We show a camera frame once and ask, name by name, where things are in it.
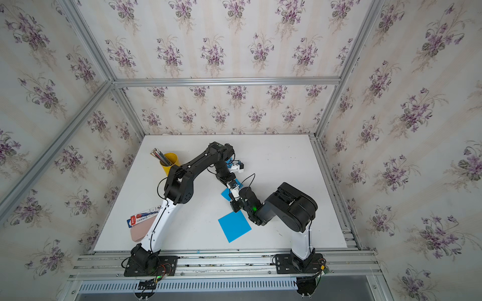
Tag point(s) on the blue paper sheet front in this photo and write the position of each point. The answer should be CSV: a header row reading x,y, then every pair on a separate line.
x,y
234,225

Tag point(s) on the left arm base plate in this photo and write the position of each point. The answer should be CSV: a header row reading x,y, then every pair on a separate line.
x,y
155,266

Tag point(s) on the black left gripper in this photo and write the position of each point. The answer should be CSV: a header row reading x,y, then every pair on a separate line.
x,y
230,177

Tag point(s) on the aluminium rail frame front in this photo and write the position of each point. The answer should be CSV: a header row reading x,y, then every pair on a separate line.
x,y
217,271

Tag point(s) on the pink pencil case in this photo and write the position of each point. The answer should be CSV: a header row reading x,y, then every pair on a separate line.
x,y
140,230

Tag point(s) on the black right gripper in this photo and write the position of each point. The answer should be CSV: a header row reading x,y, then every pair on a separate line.
x,y
233,206

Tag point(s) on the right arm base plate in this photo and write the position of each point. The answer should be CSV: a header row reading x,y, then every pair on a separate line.
x,y
291,264

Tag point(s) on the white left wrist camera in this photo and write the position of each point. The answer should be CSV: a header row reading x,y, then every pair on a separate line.
x,y
235,166

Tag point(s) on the yellow pen cup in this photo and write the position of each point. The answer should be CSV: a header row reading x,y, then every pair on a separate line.
x,y
174,162

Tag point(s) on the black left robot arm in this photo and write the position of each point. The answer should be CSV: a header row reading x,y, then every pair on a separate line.
x,y
179,189

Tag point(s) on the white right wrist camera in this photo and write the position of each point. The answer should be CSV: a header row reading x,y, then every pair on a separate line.
x,y
233,190

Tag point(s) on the white pen box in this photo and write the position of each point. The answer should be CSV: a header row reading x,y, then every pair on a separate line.
x,y
141,217

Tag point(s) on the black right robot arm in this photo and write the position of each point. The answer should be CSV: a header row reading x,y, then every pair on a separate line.
x,y
293,207

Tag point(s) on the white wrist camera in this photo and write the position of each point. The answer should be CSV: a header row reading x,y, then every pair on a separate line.
x,y
235,166
233,190

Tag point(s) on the blue paper sheet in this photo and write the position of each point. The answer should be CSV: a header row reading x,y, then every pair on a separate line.
x,y
225,192
234,225

